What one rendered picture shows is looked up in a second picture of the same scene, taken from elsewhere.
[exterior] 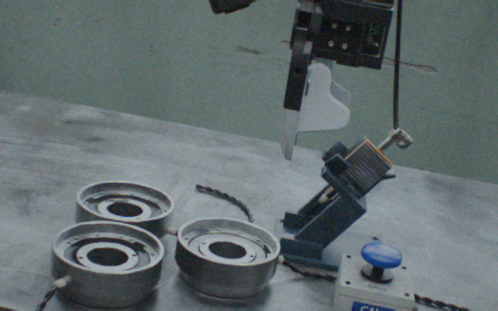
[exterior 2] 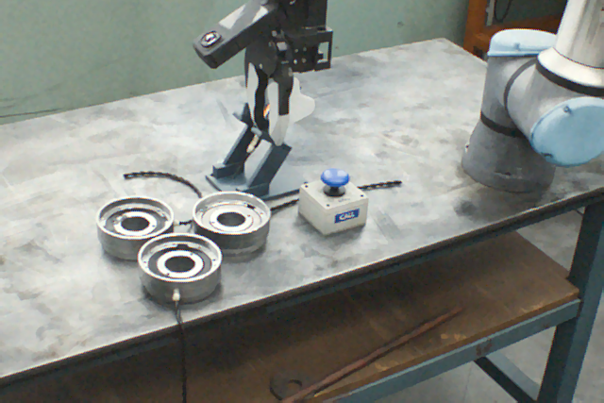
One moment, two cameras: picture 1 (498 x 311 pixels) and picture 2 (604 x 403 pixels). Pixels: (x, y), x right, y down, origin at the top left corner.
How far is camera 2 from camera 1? 0.74 m
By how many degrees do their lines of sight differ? 36
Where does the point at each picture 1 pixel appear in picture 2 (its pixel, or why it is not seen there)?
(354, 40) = (309, 54)
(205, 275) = (240, 243)
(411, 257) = (307, 160)
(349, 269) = (317, 195)
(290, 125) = (283, 125)
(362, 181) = not seen: hidden behind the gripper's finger
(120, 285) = (214, 277)
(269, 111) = not seen: outside the picture
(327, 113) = (302, 107)
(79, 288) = (191, 293)
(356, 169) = not seen: hidden behind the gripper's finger
